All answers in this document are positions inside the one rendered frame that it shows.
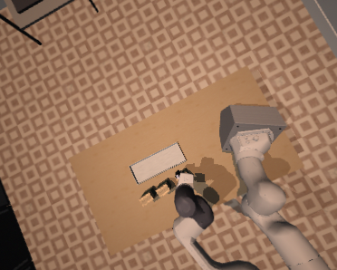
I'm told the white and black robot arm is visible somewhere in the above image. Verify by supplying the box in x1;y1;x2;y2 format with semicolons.
173;128;331;270

